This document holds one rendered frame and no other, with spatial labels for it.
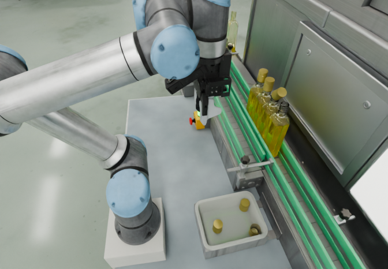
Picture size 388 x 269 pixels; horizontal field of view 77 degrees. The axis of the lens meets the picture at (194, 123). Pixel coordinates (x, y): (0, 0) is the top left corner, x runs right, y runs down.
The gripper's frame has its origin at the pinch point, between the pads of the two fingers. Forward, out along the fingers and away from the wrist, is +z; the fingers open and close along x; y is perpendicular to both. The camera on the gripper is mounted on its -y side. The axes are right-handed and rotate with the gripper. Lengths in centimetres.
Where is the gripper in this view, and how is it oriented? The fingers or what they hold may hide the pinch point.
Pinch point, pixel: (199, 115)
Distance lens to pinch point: 70.8
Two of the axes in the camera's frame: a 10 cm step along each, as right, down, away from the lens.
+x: -2.3, -6.9, 6.8
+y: 9.7, -1.7, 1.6
